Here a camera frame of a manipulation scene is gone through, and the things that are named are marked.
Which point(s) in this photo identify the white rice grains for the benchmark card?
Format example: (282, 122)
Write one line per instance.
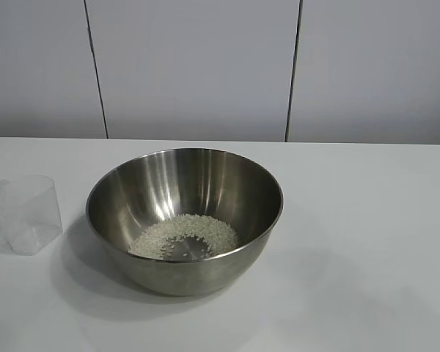
(212, 231)

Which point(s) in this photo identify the stainless steel mixing bowl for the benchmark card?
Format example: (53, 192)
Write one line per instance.
(183, 183)

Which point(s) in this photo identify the clear plastic measuring cup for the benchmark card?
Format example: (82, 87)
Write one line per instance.
(29, 212)

